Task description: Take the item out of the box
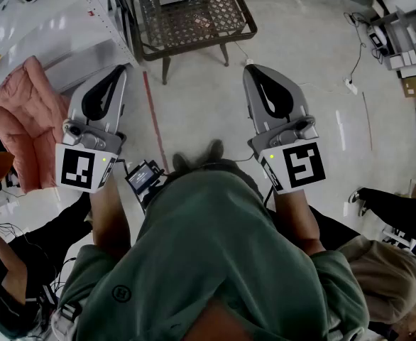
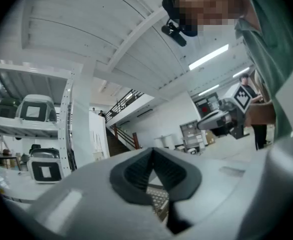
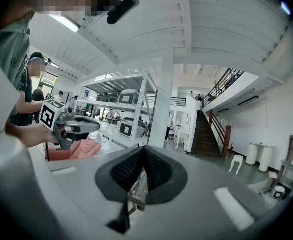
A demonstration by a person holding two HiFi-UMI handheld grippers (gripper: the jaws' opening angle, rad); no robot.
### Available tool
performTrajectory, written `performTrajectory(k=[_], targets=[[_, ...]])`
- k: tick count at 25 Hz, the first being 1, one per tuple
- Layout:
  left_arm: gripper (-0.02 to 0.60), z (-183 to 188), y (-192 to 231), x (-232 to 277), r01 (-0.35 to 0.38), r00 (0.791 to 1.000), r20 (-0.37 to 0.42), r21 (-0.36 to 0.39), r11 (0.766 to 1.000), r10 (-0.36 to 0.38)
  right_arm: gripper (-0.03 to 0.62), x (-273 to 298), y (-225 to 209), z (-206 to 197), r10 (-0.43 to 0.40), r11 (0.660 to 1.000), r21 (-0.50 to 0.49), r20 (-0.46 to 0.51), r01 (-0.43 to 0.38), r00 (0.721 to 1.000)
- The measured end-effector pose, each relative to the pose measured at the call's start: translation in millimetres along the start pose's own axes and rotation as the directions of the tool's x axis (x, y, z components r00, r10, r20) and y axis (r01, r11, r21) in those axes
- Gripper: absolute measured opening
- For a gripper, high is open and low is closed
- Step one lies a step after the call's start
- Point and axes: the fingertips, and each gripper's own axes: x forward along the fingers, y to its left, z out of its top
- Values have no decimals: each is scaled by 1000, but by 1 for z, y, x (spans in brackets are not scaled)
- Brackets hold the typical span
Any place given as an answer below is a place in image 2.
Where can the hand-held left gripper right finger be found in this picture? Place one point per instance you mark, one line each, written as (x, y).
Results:
(184, 184)

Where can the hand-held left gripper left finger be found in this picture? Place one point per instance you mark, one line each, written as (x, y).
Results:
(129, 181)

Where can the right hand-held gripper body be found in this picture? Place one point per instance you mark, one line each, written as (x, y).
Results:
(236, 109)

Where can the person's right forearm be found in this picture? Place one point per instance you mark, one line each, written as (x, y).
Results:
(260, 112)

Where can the ceiling strip light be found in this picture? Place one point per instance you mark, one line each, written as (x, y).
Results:
(208, 90)
(241, 72)
(209, 56)

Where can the staircase with dark railing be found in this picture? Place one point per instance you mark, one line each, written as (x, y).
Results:
(119, 144)

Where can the grey metal shelf unit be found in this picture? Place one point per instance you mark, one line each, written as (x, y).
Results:
(192, 134)

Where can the person's green shirt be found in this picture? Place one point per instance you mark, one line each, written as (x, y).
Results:
(274, 46)

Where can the white metal shelving rack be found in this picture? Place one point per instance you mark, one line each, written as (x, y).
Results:
(66, 109)

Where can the white device with black marker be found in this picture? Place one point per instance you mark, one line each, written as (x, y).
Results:
(31, 171)

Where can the white shell with square window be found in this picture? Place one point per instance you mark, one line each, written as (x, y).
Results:
(34, 100)

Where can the black head-mounted camera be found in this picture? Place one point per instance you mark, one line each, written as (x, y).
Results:
(174, 32)

